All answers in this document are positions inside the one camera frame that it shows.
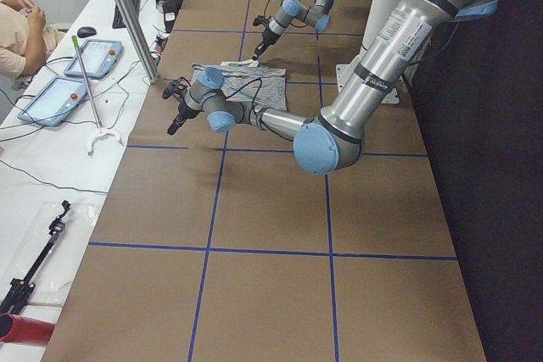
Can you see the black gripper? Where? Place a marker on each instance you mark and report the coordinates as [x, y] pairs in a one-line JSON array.
[[182, 111], [265, 37]]

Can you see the striped polo shirt white collar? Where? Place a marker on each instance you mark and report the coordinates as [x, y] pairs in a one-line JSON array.
[[262, 84]]

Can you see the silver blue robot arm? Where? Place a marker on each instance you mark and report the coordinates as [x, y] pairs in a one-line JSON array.
[[316, 16], [334, 139]]

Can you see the long metal rod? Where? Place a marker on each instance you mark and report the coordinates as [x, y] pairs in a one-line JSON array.
[[101, 131]]

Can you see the upper blue teach pendant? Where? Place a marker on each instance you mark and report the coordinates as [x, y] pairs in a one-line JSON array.
[[100, 56]]

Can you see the blue teach pendant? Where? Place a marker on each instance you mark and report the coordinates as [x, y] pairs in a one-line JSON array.
[[54, 102], [100, 56]]

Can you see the black computer mouse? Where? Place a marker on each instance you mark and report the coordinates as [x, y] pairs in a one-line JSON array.
[[86, 31]]

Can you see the lower blue teach pendant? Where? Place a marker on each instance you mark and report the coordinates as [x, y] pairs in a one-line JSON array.
[[54, 102]]

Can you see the seated person beige shirt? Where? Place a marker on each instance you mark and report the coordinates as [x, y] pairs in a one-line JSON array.
[[27, 41]]

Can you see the red cylinder background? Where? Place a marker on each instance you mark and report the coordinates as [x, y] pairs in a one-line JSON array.
[[24, 330]]

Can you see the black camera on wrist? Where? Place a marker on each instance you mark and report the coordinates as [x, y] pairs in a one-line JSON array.
[[260, 20], [175, 89]]

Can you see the aluminium frame post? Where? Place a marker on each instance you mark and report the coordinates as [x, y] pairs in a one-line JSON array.
[[138, 39]]

